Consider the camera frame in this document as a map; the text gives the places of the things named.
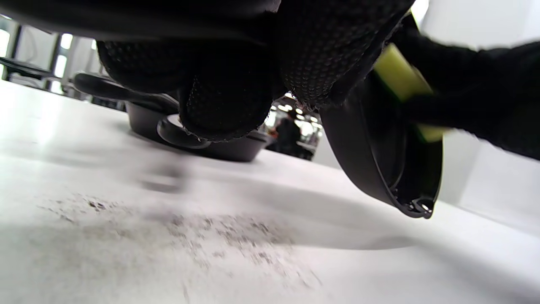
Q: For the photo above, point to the dark crumbs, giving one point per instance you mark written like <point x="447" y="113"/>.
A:
<point x="236" y="230"/>

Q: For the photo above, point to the person's left hand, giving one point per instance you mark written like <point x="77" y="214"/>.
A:
<point x="228" y="93"/>

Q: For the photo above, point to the person's right hand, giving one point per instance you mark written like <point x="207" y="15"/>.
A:
<point x="485" y="93"/>

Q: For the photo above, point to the yellow green sponge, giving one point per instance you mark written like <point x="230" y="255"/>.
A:
<point x="400" y="78"/>

